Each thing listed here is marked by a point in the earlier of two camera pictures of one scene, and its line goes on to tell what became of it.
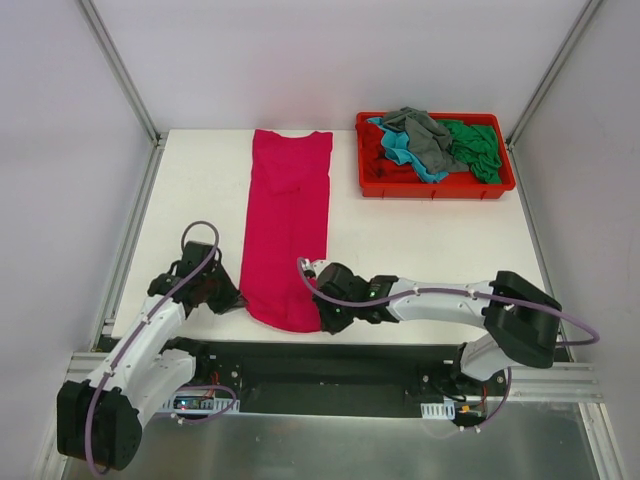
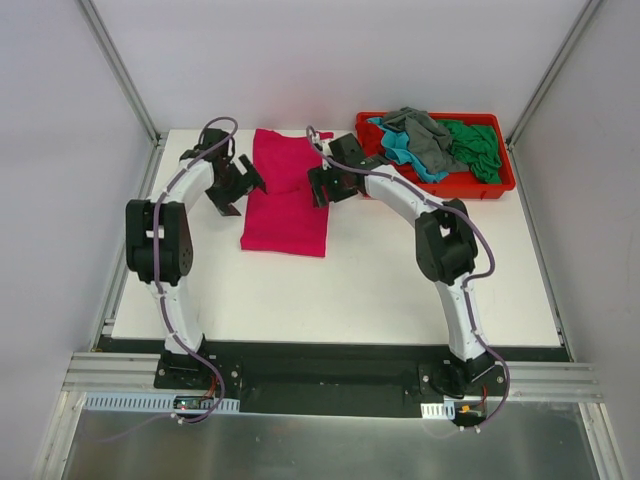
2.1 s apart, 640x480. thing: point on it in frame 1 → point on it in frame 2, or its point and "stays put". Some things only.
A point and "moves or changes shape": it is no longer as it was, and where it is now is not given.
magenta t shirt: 287,221 moves or changes shape
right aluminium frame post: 572,35 stays put
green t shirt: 477,147 stays put
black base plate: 342,378 stays put
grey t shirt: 428,139 stays put
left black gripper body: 226,296 → 232,187
